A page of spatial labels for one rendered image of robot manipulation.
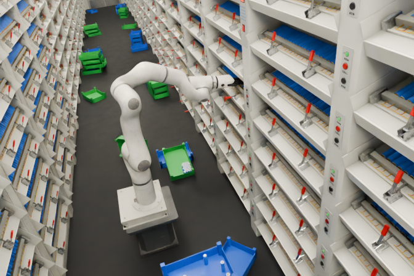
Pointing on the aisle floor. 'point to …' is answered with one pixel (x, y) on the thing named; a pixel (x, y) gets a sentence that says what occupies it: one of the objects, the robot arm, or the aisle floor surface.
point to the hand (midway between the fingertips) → (239, 81)
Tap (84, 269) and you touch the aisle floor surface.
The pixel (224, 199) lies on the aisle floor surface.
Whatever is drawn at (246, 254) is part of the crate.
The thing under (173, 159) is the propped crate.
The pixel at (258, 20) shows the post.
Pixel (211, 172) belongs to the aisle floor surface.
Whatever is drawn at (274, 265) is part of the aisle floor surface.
